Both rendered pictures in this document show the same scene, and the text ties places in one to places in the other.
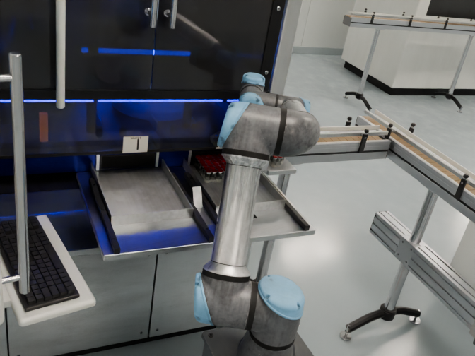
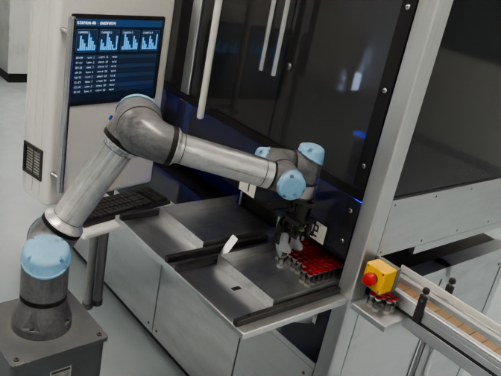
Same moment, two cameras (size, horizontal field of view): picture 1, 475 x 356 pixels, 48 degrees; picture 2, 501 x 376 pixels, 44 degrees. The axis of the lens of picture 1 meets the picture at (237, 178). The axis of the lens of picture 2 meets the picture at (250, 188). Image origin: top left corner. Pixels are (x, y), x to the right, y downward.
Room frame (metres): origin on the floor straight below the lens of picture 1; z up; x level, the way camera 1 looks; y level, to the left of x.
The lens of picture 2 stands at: (1.11, -1.54, 1.82)
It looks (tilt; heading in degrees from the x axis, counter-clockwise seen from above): 22 degrees down; 75
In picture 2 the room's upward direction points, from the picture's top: 12 degrees clockwise
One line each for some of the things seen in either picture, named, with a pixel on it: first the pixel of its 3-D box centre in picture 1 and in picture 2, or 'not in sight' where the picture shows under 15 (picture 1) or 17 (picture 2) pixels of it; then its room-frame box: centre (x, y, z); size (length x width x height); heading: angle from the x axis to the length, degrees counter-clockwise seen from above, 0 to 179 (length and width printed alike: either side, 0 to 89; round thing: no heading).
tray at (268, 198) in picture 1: (232, 182); (285, 269); (1.69, 0.02, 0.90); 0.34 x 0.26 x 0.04; 28
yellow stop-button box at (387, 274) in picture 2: not in sight; (380, 275); (1.91, -0.15, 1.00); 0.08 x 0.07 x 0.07; 28
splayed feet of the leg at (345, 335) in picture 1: (384, 318); not in sight; (2.09, -0.85, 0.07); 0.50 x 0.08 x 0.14; 118
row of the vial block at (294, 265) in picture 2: (227, 174); (296, 265); (1.73, 0.04, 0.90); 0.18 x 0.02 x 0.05; 118
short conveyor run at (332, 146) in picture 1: (321, 140); (485, 341); (2.18, -0.33, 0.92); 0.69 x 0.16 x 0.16; 118
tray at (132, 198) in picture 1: (139, 188); (221, 220); (1.53, 0.32, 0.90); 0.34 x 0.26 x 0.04; 28
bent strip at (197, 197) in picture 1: (202, 205); (216, 248); (1.48, 0.10, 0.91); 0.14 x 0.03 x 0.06; 27
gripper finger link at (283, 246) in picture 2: not in sight; (284, 247); (1.66, -0.01, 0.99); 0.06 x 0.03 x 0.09; 118
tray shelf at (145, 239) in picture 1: (193, 203); (233, 254); (1.55, 0.13, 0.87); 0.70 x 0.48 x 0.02; 118
